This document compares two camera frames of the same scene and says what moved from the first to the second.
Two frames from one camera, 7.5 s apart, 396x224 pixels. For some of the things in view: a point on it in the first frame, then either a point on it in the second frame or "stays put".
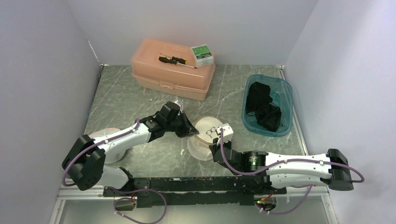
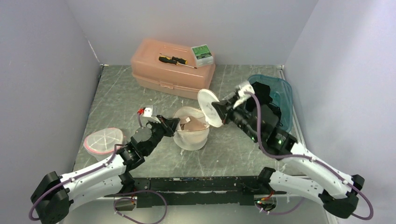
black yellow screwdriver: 175,60 stays put
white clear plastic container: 204,131 -> 197,140
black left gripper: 187,125 -> 170,125
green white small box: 202,55 stays put
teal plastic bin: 281,93 stays put
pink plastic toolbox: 177,80 stays put
